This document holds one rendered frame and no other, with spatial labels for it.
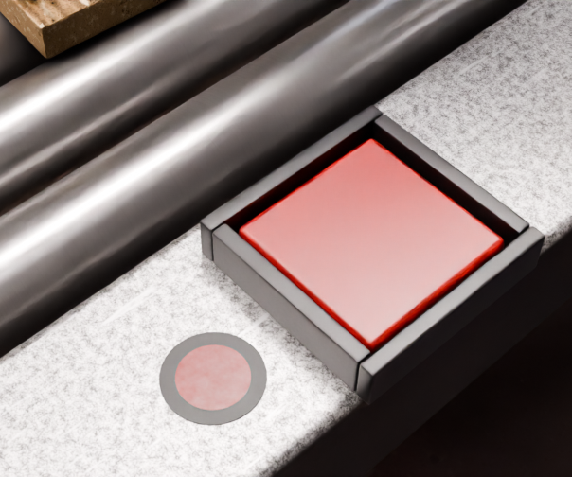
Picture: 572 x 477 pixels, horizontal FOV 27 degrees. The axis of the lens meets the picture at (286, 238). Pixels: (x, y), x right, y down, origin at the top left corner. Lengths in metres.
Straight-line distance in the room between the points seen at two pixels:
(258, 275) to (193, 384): 0.04
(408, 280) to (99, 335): 0.09
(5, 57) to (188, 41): 0.07
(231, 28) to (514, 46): 0.11
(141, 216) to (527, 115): 0.14
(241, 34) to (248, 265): 0.13
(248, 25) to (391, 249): 0.13
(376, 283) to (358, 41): 0.12
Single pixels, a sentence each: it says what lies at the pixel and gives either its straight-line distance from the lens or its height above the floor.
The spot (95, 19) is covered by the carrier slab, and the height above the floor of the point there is 0.93.
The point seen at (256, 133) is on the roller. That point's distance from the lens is 0.41.
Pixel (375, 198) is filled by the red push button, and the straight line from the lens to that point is 0.38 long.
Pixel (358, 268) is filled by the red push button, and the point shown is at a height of 0.93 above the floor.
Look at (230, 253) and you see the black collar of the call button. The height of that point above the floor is 0.93.
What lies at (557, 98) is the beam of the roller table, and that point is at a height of 0.91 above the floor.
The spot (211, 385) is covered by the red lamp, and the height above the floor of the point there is 0.92.
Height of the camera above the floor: 1.22
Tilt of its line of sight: 52 degrees down
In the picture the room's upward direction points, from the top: 2 degrees clockwise
